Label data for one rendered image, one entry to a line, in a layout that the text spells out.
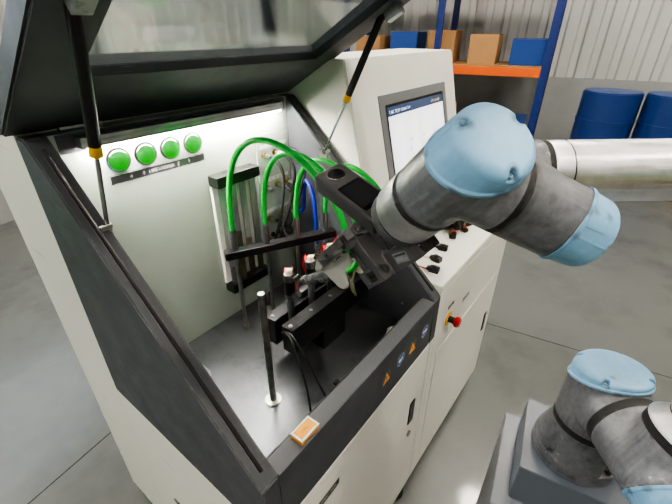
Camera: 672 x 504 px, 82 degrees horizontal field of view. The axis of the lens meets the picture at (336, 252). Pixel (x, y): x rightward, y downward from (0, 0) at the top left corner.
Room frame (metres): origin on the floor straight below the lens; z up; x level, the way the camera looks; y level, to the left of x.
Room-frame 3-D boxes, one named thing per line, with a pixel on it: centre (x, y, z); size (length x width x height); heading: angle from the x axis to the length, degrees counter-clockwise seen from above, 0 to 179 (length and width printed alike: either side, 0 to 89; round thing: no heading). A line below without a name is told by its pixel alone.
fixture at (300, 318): (0.89, 0.04, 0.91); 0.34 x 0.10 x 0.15; 142
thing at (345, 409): (0.65, -0.07, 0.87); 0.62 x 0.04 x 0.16; 142
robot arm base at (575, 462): (0.47, -0.47, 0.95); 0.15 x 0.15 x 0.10
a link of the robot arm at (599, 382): (0.46, -0.47, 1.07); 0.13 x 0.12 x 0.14; 0
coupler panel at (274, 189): (1.14, 0.18, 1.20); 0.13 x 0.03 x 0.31; 142
